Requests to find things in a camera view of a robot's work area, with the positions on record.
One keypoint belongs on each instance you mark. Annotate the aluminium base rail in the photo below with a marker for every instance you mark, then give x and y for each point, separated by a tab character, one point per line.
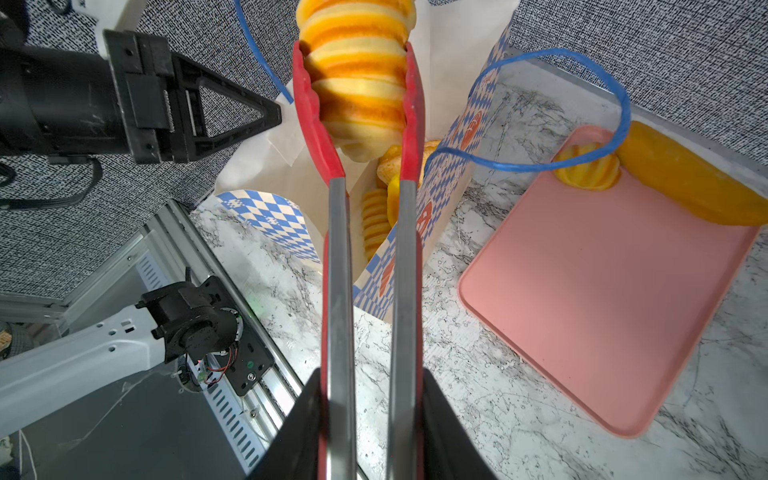
41	381

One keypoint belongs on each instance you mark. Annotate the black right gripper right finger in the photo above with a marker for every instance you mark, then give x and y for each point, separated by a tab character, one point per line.
448	450

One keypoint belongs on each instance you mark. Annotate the pink plastic tray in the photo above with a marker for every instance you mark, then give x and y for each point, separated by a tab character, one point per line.
606	294

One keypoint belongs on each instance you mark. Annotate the red kitchen tongs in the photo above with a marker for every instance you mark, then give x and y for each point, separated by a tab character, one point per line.
392	279

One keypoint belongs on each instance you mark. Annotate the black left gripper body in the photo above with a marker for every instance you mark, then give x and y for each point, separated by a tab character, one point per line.
141	67

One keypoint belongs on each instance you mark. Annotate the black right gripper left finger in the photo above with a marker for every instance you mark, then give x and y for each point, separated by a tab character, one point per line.
293	454

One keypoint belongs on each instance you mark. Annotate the long oval bread loaf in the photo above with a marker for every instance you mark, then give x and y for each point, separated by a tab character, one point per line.
666	166

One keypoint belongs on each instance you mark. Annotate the long braided pastry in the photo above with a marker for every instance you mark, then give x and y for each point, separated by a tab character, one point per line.
375	223

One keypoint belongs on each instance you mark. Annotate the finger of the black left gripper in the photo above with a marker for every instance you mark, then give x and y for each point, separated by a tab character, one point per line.
211	113

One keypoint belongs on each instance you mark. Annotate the checkered paper bag blue handles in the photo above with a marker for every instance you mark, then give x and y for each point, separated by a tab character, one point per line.
272	184

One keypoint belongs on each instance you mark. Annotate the oval golden bread bun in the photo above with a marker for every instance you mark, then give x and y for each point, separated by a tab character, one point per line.
393	200

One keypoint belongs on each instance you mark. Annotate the square glazed pastry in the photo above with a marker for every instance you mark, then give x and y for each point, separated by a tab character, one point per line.
389	164

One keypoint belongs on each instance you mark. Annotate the small ridged yellow bun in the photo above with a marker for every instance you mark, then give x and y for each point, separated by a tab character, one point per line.
599	175

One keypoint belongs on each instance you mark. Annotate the ridged golden bread roll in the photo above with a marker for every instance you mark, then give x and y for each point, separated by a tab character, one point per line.
355	55

